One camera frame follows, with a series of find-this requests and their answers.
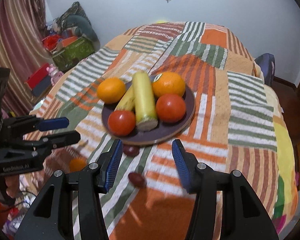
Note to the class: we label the large orange with sticker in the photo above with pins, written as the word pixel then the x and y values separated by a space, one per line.
pixel 168 83

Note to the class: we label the blue backpack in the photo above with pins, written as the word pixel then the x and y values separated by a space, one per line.
pixel 267 64

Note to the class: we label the small red tomato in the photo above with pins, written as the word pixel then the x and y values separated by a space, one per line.
pixel 121 123

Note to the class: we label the small mandarin orange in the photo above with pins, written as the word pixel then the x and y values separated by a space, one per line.
pixel 77 164

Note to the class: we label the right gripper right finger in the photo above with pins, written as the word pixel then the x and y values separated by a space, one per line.
pixel 243 214

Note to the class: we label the slim yellow corn cob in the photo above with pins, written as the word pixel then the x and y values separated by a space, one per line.
pixel 127 101

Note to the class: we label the left hand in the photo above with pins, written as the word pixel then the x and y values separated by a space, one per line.
pixel 12 183

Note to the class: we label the large red tomato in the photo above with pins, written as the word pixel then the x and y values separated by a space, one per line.
pixel 170 108

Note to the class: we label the thick yellow corn cob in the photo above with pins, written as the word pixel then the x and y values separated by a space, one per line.
pixel 146 116

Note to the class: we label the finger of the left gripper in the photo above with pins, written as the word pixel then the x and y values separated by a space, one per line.
pixel 52 124
pixel 54 141

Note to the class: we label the dark red grape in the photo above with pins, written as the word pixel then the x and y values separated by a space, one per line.
pixel 131 151
pixel 137 180

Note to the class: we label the green cardboard box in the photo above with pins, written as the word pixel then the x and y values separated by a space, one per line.
pixel 72 54

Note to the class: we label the pink toy figure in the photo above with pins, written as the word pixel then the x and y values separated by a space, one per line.
pixel 54 73

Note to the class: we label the dark purple round plate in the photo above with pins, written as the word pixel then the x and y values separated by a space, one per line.
pixel 163 131

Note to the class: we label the red box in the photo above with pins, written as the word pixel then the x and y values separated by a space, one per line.
pixel 39 81

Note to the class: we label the striped red curtain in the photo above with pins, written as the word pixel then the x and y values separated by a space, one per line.
pixel 22 28

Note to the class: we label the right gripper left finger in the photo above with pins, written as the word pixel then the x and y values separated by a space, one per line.
pixel 50 215

